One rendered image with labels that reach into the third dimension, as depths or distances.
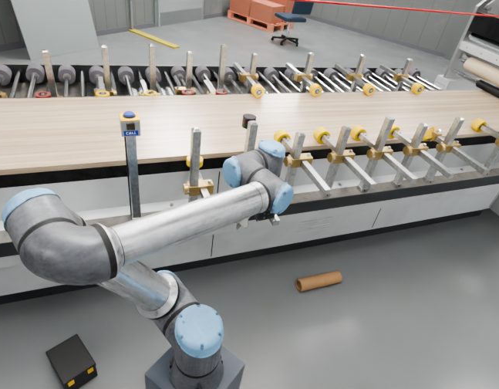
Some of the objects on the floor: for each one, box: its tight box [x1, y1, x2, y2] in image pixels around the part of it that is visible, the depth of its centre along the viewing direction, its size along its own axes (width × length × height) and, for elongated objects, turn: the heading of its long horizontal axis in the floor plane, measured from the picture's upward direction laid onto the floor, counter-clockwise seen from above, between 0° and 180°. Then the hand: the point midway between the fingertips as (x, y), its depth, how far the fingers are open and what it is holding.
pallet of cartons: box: [228, 0, 295, 32], centre depth 781 cm, size 92×129×79 cm
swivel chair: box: [271, 1, 314, 46], centre depth 674 cm, size 58×56×100 cm
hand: (254, 224), depth 140 cm, fingers open, 14 cm apart
